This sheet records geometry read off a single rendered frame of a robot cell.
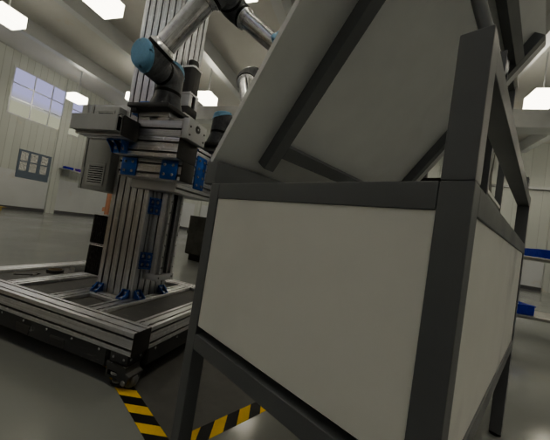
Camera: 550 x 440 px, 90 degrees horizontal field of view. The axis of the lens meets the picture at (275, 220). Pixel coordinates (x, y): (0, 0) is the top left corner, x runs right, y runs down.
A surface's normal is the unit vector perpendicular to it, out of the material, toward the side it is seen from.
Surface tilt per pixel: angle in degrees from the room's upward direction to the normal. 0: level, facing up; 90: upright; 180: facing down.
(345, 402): 90
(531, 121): 90
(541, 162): 90
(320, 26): 126
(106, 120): 90
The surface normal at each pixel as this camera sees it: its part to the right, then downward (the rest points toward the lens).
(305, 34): 0.47, 0.65
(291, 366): -0.69, -0.13
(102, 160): -0.30, -0.07
